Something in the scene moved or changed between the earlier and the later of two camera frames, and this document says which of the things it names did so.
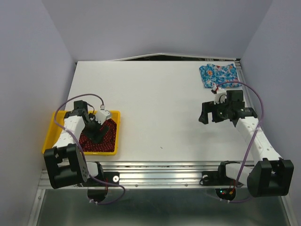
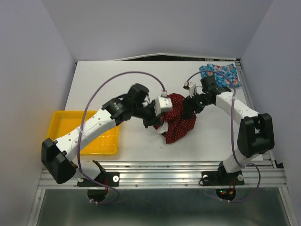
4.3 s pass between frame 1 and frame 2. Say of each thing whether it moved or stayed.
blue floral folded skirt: stayed
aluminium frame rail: stayed
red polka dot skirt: moved
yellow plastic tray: stayed
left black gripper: moved
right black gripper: moved
